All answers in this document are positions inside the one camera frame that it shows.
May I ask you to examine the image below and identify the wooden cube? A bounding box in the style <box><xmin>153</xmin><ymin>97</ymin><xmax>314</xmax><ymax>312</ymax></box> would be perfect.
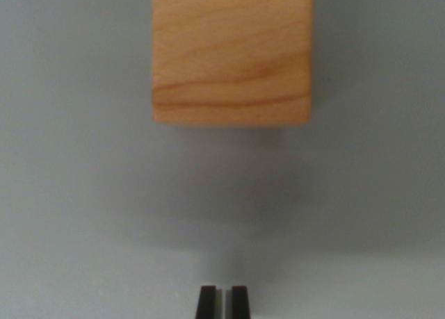
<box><xmin>151</xmin><ymin>0</ymin><xmax>313</xmax><ymax>127</ymax></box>

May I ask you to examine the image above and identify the grey plastic bin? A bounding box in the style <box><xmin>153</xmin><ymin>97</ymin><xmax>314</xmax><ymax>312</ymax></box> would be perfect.
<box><xmin>0</xmin><ymin>0</ymin><xmax>445</xmax><ymax>319</ymax></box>

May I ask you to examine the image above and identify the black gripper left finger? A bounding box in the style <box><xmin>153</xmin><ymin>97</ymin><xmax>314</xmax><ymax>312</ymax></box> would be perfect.
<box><xmin>195</xmin><ymin>286</ymin><xmax>225</xmax><ymax>319</ymax></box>

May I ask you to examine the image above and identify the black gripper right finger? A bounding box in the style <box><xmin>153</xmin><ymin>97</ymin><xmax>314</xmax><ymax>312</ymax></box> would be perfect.
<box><xmin>225</xmin><ymin>286</ymin><xmax>252</xmax><ymax>319</ymax></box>

